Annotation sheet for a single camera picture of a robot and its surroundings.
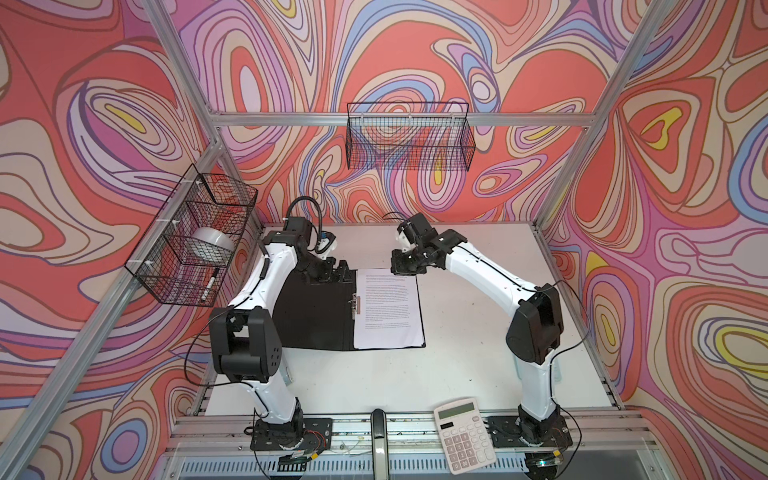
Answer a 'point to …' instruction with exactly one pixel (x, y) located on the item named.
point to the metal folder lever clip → (355, 305)
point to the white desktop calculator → (464, 436)
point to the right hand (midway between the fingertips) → (395, 275)
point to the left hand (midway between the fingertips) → (341, 277)
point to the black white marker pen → (207, 289)
